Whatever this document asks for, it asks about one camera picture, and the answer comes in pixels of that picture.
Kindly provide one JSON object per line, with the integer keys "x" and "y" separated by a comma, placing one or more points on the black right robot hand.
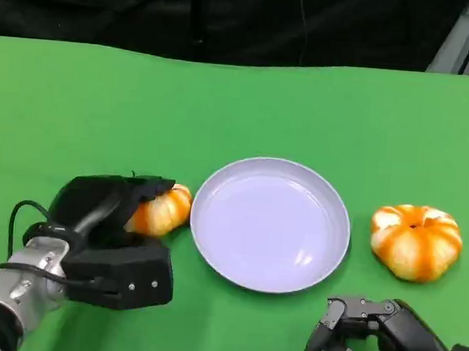
{"x": 400, "y": 343}

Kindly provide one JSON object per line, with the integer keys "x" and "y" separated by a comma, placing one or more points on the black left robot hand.
{"x": 90, "y": 200}

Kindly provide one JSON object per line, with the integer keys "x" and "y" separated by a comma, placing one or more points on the orange and white bread roll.
{"x": 416, "y": 246}
{"x": 164, "y": 214}

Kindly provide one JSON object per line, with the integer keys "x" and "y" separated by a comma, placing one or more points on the lilac plate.
{"x": 270, "y": 231}

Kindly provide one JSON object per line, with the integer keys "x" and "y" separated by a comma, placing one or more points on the green table cloth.
{"x": 239, "y": 111}

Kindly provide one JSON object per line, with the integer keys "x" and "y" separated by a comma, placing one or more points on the black backdrop curtain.
{"x": 190, "y": 13}

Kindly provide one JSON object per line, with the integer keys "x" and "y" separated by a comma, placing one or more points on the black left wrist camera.
{"x": 129, "y": 275}

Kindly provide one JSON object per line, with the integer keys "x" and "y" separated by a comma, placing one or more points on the grey aluminium frame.
{"x": 460, "y": 39}

